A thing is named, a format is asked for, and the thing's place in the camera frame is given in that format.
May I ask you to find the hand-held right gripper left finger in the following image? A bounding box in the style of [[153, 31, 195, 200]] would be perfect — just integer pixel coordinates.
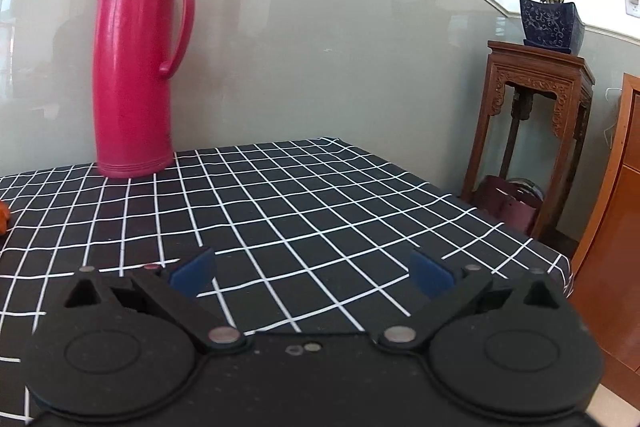
[[62, 246, 248, 354]]

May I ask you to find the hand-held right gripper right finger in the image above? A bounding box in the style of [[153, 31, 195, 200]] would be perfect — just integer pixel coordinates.
[[374, 248, 571, 352]]

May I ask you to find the dark red container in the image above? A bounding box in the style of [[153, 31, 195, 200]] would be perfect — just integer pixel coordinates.
[[475, 175, 543, 235]]

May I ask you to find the black white checkered tablecloth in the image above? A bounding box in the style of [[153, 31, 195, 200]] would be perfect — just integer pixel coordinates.
[[0, 137, 571, 425]]

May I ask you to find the wooden cabinet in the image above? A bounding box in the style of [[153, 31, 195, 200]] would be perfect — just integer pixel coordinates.
[[570, 73, 640, 405]]

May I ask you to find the red plastic thermos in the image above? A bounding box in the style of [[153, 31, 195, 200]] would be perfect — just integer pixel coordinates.
[[94, 0, 197, 180]]

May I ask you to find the carved wooden plant stand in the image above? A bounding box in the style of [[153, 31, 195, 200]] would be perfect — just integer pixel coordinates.
[[461, 40, 597, 240]]

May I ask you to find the blue patterned flower pot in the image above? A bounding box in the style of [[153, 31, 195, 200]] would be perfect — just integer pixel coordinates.
[[519, 0, 586, 55]]

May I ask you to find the white cable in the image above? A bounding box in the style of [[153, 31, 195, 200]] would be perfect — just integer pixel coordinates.
[[604, 87, 624, 148]]

